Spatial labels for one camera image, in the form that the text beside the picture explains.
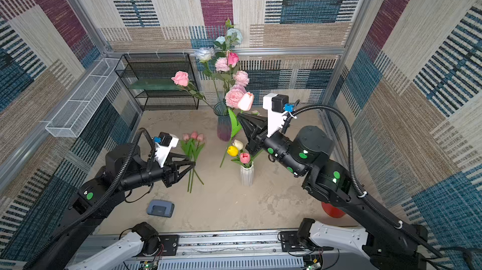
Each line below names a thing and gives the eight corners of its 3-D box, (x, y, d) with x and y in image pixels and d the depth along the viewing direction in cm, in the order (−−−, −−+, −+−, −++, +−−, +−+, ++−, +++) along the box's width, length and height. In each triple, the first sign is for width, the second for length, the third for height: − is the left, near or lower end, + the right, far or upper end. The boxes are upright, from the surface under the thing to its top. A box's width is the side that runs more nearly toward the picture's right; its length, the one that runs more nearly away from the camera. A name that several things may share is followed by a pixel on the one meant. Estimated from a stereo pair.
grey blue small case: (147, 214, 83) (144, 212, 81) (153, 200, 87) (150, 198, 85) (171, 218, 82) (169, 216, 80) (176, 204, 86) (174, 202, 83)
